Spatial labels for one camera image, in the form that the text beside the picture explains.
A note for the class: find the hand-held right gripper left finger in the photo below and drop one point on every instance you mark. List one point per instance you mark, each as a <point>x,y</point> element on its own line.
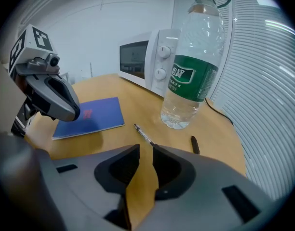
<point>89,177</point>

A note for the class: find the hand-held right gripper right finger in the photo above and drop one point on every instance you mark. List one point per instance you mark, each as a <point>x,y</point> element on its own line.
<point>210,189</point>

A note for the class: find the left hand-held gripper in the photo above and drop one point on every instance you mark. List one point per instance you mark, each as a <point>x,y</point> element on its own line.
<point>29,49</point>

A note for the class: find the blue notebook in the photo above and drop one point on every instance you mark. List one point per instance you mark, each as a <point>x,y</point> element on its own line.
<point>101,114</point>

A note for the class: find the black marker pen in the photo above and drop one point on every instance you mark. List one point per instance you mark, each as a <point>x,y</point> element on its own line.
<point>195,144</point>

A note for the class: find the clear ballpoint pen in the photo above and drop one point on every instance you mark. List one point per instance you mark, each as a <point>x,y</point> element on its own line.
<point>143,133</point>

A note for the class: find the round wooden table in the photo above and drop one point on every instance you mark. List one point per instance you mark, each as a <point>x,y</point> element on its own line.
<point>138,105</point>

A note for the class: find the white microwave oven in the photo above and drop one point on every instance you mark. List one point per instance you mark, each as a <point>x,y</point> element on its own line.
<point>135,59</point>

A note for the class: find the white microwave knob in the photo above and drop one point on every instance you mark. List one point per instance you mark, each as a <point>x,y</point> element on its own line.
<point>164,52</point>
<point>160,74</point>

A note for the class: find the white window blinds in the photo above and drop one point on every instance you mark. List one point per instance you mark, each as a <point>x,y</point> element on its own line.
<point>258,93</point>

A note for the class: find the clear water bottle green label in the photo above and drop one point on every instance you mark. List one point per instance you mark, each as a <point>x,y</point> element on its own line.
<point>193,80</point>

